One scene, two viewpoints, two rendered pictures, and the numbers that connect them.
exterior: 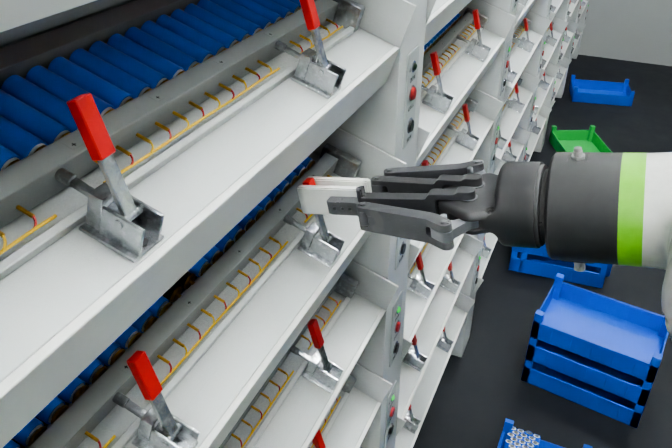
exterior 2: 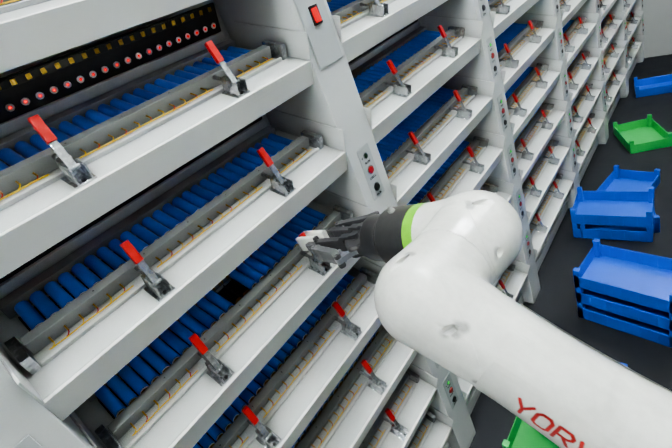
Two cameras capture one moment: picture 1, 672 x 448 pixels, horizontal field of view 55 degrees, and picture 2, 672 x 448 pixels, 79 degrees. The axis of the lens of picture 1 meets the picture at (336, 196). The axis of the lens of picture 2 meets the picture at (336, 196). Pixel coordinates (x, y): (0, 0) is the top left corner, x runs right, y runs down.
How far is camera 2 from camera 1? 37 cm
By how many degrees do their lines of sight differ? 23
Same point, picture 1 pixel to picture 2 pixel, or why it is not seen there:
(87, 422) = (183, 364)
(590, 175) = (391, 222)
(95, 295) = (140, 317)
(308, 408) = (341, 350)
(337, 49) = (305, 164)
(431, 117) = (416, 169)
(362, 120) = (346, 190)
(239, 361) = (263, 331)
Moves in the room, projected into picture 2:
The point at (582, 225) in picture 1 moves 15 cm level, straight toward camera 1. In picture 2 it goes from (390, 250) to (324, 328)
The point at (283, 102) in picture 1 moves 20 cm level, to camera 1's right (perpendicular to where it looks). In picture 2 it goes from (260, 205) to (365, 183)
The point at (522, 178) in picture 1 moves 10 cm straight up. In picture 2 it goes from (369, 226) to (347, 169)
